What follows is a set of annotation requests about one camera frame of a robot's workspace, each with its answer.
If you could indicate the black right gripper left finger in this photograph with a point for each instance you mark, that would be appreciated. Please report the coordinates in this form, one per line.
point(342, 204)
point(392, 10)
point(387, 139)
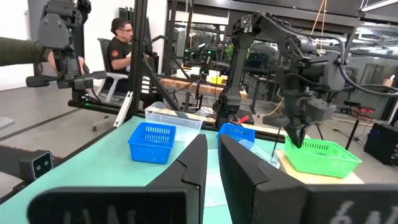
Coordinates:
point(124, 205)

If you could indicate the person's forearm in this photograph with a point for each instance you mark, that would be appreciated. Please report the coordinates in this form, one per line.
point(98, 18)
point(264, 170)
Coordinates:
point(18, 51)

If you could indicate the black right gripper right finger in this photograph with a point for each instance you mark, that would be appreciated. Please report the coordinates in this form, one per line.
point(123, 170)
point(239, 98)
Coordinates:
point(280, 202)

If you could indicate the green plastic basket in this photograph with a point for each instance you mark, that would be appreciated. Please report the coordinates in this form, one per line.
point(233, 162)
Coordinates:
point(323, 161)

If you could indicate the black computer case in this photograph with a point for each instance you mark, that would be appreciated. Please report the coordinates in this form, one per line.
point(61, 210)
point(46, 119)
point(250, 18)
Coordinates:
point(382, 143)

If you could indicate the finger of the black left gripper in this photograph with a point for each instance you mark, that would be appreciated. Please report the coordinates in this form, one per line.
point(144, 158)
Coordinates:
point(293, 133)
point(302, 132)

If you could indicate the person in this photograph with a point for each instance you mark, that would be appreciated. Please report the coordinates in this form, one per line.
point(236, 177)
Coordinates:
point(119, 53)

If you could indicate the clear plastic bin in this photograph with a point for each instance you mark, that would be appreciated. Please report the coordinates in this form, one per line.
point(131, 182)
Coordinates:
point(174, 121)

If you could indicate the blue plastic basket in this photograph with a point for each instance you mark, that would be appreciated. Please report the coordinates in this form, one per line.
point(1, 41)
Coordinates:
point(152, 146)
point(236, 132)

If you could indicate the person's hand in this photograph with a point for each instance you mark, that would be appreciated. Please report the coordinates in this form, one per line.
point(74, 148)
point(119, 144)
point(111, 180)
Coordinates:
point(52, 63)

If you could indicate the black table-level camera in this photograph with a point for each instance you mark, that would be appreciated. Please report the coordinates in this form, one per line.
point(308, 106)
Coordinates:
point(35, 165)

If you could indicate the wooden shelf with black frame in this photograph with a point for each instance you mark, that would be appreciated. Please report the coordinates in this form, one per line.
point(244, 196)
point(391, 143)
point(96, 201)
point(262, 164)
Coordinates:
point(311, 179)

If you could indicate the grey office chair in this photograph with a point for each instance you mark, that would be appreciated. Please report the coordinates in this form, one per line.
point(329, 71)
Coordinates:
point(115, 75)

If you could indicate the wooden workbench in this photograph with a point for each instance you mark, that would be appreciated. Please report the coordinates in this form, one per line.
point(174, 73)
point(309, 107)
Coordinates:
point(186, 85)

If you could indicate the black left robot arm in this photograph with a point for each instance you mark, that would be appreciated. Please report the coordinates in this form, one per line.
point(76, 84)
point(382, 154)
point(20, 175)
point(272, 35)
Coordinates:
point(237, 62)

